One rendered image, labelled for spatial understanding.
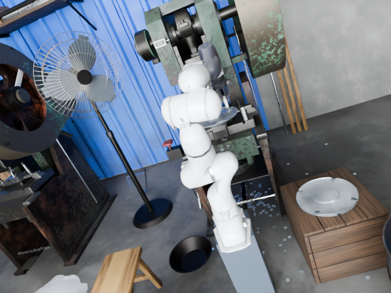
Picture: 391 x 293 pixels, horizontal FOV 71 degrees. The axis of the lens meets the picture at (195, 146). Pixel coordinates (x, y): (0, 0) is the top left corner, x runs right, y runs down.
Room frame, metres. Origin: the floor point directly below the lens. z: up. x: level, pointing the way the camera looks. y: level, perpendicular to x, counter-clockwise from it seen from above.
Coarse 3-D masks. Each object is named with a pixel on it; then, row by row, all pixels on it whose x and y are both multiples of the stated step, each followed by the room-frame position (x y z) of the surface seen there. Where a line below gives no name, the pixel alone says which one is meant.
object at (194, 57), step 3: (192, 54) 1.75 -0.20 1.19; (195, 54) 1.74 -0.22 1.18; (198, 54) 1.74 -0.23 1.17; (189, 57) 1.78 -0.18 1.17; (192, 57) 1.75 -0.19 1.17; (195, 57) 1.70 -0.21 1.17; (198, 57) 1.70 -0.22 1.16; (186, 60) 1.72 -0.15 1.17; (189, 60) 1.71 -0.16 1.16; (192, 60) 1.71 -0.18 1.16; (195, 60) 1.70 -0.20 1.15; (198, 60) 1.70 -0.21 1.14; (186, 63) 1.72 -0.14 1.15; (210, 81) 1.69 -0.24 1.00; (210, 84) 1.69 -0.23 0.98; (216, 90) 1.69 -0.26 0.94; (219, 96) 1.69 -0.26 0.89
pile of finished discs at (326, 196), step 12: (312, 180) 1.24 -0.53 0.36; (324, 180) 1.21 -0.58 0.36; (336, 180) 1.17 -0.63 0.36; (300, 192) 1.20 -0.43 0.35; (312, 192) 1.15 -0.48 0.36; (324, 192) 1.11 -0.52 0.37; (336, 192) 1.08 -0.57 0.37; (348, 192) 1.05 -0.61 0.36; (300, 204) 1.11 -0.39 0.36; (312, 204) 1.07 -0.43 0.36; (324, 204) 1.04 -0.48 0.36; (336, 204) 1.01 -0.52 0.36; (348, 204) 0.98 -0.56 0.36; (324, 216) 0.98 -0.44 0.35
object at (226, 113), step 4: (224, 108) 1.76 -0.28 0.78; (232, 108) 1.70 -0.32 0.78; (236, 108) 1.65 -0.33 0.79; (224, 112) 1.69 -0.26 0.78; (228, 112) 1.65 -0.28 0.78; (232, 112) 1.63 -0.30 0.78; (236, 112) 1.58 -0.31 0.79; (220, 116) 1.62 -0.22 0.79; (224, 116) 1.61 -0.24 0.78; (228, 116) 1.58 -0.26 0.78; (232, 116) 1.56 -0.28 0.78; (212, 120) 1.61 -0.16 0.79; (216, 120) 1.60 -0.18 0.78; (220, 120) 1.57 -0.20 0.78; (224, 120) 1.54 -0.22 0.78; (204, 124) 1.61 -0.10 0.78; (208, 124) 1.58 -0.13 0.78; (212, 124) 1.56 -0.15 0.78; (216, 124) 1.52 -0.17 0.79
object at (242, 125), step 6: (240, 114) 1.75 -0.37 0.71; (252, 114) 1.67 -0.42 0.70; (234, 120) 1.68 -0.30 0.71; (240, 120) 1.64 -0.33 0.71; (246, 120) 1.60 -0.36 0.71; (252, 120) 1.59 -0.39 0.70; (228, 126) 1.63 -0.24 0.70; (234, 126) 1.62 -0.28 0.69; (240, 126) 1.61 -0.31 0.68; (246, 126) 1.60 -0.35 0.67; (252, 126) 1.59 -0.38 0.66; (210, 132) 1.66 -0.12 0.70; (234, 132) 1.62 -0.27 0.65
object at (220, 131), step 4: (220, 124) 1.51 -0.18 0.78; (224, 124) 1.49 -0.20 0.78; (208, 128) 1.52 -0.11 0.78; (212, 128) 1.50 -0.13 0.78; (216, 128) 1.49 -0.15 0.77; (220, 128) 1.61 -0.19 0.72; (224, 128) 1.60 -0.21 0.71; (212, 132) 1.62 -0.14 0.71; (216, 132) 1.61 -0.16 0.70; (220, 132) 1.61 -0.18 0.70; (224, 132) 1.60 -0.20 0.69; (228, 132) 1.61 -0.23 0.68; (216, 136) 1.61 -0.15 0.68; (220, 136) 1.61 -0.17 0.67; (224, 136) 1.61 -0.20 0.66; (228, 136) 1.60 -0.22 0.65
